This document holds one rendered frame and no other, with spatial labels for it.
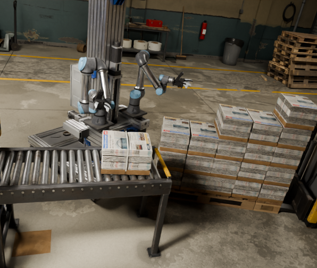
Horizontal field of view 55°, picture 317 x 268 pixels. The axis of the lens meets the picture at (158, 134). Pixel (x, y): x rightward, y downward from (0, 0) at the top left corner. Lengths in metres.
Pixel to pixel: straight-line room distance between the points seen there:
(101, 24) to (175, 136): 1.28
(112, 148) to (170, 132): 0.94
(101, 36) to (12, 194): 1.61
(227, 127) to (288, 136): 0.61
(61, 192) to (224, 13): 8.76
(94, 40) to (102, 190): 1.50
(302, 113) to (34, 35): 7.60
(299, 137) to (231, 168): 0.72
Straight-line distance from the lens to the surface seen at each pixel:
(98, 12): 3.05
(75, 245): 2.94
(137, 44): 8.91
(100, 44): 3.07
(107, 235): 3.03
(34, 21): 9.28
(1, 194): 2.31
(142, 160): 2.32
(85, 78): 2.85
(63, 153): 2.61
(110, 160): 2.31
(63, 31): 9.29
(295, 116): 3.21
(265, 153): 3.31
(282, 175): 3.51
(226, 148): 3.20
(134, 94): 3.29
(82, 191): 2.28
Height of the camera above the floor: 2.19
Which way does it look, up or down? 27 degrees down
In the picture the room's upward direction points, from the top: 9 degrees clockwise
